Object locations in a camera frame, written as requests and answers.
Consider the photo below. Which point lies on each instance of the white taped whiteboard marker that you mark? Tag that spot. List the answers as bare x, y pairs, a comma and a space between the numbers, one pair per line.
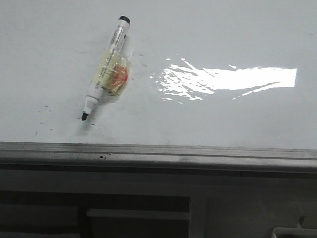
112, 71

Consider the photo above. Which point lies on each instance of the dark cabinet under whiteboard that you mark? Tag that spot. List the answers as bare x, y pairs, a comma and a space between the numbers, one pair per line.
83, 215

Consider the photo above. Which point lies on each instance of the white tray lower corner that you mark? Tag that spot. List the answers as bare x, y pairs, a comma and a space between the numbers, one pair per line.
294, 233

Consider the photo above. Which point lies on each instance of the grey aluminium whiteboard frame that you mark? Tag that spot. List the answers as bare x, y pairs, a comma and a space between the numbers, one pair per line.
121, 158

